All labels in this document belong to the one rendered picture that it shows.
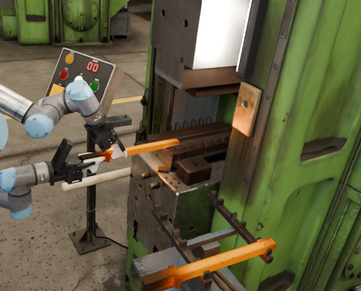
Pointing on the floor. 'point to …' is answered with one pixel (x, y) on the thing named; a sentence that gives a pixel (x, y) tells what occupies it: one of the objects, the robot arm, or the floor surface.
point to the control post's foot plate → (88, 246)
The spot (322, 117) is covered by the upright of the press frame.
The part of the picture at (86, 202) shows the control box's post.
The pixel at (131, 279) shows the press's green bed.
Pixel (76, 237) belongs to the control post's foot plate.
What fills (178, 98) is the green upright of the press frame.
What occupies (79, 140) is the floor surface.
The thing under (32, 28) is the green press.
